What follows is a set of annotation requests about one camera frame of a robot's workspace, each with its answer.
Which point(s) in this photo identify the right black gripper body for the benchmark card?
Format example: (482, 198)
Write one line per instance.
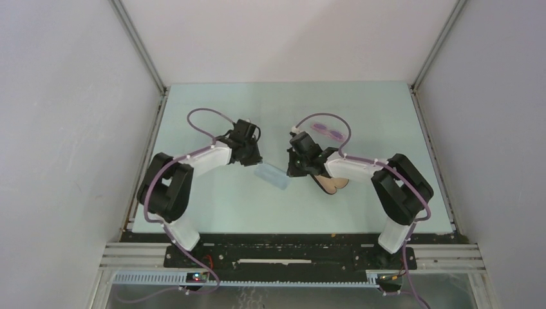
(302, 162)

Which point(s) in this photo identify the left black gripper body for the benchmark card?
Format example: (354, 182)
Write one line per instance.
(252, 156)

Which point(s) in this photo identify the light blue cleaning cloth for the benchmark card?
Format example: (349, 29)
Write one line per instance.
(272, 175)

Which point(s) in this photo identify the black glasses case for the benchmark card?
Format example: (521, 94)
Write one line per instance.
(330, 185)

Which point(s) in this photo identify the pink sunglasses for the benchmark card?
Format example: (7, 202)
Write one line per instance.
(327, 131)

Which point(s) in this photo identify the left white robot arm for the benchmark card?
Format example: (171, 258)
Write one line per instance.
(166, 188)

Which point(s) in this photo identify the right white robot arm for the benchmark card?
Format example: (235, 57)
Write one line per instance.
(401, 189)

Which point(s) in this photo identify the right aluminium frame post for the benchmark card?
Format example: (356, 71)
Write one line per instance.
(449, 24)

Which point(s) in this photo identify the aluminium frame post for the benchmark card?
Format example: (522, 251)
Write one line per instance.
(449, 24)
(129, 27)

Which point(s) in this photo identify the white cable duct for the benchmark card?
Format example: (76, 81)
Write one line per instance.
(184, 279)

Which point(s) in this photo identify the left aluminium frame post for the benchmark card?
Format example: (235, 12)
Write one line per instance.
(129, 27)

